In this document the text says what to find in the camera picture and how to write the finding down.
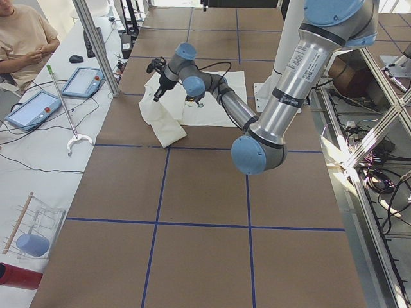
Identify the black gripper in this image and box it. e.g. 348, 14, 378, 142
153, 75, 175, 102

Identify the cream long-sleeve cat shirt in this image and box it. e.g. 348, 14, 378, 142
139, 71, 247, 148

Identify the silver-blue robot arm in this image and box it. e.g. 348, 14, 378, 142
147, 1, 379, 175

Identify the black device white label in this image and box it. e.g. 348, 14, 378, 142
120, 33, 132, 59

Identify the far blue teach pendant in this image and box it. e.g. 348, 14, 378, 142
61, 67, 105, 99

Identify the blue teach pendant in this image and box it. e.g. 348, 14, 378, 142
5, 90, 62, 130
61, 67, 105, 99

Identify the black keyboard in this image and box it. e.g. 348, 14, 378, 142
83, 27, 105, 58

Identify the black computer mouse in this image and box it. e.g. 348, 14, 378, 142
69, 55, 84, 64

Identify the white reacher grabber stick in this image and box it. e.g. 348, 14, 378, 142
46, 64, 93, 156

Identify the near blue teach pendant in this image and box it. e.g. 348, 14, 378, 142
5, 90, 62, 130

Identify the seated person beige shirt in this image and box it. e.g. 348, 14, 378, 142
1, 1, 60, 91

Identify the wooden dowel stick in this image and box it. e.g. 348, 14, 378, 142
2, 192, 34, 255

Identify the clear acrylic rack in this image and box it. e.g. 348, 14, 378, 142
1, 196, 66, 259

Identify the brown cardboard box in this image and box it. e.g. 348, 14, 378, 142
328, 56, 366, 97

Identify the light blue cup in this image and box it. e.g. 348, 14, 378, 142
16, 234, 50, 257

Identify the red cylinder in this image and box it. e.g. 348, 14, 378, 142
1, 263, 43, 290

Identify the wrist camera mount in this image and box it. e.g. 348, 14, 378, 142
146, 57, 167, 74

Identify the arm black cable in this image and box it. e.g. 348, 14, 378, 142
195, 61, 232, 85

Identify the aluminium frame post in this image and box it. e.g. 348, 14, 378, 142
73, 0, 120, 98

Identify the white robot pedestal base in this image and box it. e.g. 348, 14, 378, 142
254, 0, 304, 112

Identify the floor cable bundle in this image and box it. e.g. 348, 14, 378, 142
320, 89, 411, 232

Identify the aluminium frame truss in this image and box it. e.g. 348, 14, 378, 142
310, 49, 410, 307

